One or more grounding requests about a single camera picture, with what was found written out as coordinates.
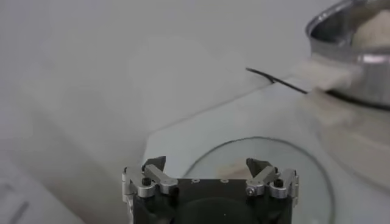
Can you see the white cabinet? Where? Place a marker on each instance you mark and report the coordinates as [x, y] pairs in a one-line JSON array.
[[30, 198]]

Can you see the perforated steel steamer basket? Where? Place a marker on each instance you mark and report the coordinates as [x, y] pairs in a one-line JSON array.
[[374, 79]]

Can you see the white steamed baozi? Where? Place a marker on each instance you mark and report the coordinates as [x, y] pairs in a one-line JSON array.
[[374, 30]]

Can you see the cream electric cooking pot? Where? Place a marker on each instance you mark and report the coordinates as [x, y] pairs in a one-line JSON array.
[[329, 76]]

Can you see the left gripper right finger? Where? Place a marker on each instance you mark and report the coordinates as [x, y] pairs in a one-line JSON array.
[[265, 179]]

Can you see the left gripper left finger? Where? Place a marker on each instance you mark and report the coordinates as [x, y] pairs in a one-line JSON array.
[[158, 178]]

